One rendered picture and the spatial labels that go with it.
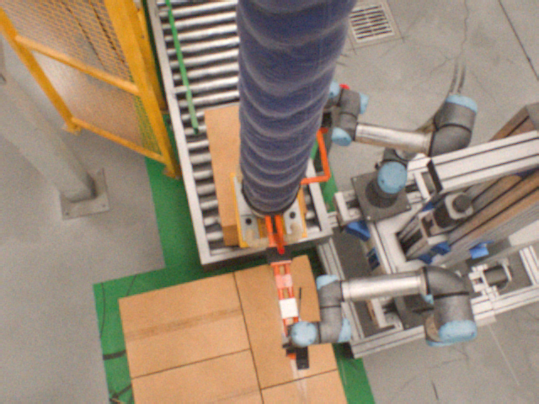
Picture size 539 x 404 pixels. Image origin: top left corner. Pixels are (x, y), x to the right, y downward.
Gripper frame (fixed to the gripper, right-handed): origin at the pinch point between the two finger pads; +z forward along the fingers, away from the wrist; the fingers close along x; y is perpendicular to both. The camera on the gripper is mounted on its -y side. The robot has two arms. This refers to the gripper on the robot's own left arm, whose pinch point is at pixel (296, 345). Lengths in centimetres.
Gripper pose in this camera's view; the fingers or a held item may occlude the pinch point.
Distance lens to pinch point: 209.7
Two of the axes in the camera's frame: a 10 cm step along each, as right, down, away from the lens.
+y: -1.5, -9.4, 3.0
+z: -0.5, 3.1, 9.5
